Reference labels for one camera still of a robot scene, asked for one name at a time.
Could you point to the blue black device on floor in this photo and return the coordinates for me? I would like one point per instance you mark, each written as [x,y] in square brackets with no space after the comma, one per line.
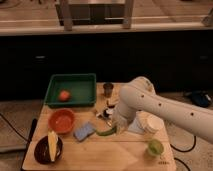
[199,98]

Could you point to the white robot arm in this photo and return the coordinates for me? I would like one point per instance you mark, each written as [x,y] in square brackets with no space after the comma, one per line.
[139,94]

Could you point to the wooden chair frame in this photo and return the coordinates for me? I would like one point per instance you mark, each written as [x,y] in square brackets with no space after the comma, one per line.
[94,12]

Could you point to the green cup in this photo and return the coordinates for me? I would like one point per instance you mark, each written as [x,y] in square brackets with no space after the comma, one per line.
[155,148]

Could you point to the green pepper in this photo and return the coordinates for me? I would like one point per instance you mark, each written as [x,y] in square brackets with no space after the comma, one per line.
[107,132]

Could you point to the green plastic tray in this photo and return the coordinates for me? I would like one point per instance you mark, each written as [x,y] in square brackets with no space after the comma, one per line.
[82,89]

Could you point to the dark brown bowl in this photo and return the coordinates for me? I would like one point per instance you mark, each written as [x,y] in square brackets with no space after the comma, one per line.
[41,152]

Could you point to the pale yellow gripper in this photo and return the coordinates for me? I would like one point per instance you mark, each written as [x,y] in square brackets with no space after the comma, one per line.
[121,125]

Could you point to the black handled brush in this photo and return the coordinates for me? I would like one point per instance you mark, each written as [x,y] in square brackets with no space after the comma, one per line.
[112,102]

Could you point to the small metal cup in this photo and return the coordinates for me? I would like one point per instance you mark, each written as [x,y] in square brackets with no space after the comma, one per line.
[108,89]

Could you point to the white cup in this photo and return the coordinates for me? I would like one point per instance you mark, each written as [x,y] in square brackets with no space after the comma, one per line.
[153,124]

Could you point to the yellow corn cob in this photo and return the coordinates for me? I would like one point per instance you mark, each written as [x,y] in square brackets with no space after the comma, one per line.
[52,143]

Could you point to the orange bowl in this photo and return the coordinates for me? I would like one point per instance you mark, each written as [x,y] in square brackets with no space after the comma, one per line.
[61,121]

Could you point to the red tomato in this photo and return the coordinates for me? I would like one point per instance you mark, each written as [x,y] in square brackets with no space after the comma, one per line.
[64,96]

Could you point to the blue sponge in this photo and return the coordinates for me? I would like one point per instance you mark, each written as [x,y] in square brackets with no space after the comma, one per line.
[84,131]

